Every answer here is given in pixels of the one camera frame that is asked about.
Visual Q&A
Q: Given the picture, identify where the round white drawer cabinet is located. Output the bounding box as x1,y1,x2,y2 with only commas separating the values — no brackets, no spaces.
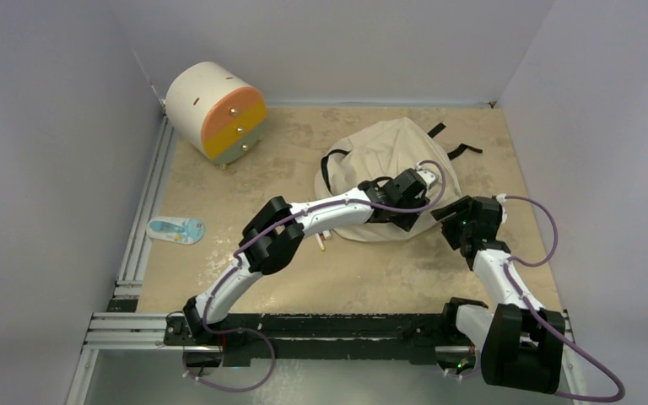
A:
165,62,267,165

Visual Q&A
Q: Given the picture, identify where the beige canvas backpack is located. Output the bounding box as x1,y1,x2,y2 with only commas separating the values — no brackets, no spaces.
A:
313,117,483,244

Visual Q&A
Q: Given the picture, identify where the yellow marker pen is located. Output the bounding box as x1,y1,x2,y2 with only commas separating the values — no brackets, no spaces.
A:
316,234,326,251

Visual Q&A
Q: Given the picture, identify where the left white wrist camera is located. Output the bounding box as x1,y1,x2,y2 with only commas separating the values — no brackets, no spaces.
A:
415,168,440,191

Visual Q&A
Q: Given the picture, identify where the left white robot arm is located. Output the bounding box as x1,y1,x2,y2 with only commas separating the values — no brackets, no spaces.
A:
182,168,440,345

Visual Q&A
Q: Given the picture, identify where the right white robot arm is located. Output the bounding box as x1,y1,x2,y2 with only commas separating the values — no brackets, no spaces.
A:
431,194,565,394

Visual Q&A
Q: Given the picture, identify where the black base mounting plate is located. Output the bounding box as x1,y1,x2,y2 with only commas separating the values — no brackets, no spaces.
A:
164,313,474,368

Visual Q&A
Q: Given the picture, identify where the light blue packaged item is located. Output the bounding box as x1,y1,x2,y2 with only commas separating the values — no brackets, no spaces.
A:
146,216,206,245

